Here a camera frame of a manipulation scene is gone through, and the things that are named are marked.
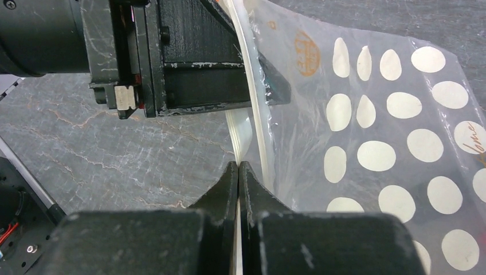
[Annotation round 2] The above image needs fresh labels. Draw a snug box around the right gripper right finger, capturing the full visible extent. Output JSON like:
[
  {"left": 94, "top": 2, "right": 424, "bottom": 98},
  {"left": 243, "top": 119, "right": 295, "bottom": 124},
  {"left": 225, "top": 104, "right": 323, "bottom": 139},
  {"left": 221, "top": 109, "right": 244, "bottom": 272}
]
[{"left": 238, "top": 161, "right": 426, "bottom": 274}]

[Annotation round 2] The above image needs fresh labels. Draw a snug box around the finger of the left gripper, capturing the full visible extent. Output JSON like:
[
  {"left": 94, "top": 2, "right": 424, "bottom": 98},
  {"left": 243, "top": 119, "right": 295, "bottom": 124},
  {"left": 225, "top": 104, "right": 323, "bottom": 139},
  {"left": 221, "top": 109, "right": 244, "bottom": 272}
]
[{"left": 157, "top": 0, "right": 292, "bottom": 116}]

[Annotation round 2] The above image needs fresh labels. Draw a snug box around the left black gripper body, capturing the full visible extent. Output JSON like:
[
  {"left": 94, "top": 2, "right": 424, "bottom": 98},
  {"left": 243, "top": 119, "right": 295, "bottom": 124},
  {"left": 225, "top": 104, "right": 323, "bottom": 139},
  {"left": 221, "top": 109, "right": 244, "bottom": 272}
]
[{"left": 1, "top": 1, "right": 167, "bottom": 119}]

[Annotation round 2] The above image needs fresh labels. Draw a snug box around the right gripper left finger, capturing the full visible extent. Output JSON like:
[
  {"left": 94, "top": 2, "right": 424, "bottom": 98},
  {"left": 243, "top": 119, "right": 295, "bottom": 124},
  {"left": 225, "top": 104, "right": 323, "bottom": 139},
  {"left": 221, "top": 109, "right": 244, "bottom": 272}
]
[{"left": 29, "top": 162, "right": 238, "bottom": 274}]

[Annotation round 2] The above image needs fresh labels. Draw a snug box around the clear dotted zip bag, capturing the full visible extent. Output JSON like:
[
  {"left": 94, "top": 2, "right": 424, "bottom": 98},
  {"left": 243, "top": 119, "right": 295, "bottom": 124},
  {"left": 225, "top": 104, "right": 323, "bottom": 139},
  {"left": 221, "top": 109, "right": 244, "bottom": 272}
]
[{"left": 221, "top": 1, "right": 485, "bottom": 274}]

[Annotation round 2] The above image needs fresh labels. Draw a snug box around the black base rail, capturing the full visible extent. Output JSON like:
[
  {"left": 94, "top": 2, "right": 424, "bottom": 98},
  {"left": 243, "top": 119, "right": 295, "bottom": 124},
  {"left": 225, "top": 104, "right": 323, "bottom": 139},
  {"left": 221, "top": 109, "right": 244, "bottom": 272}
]
[{"left": 1, "top": 157, "right": 66, "bottom": 274}]

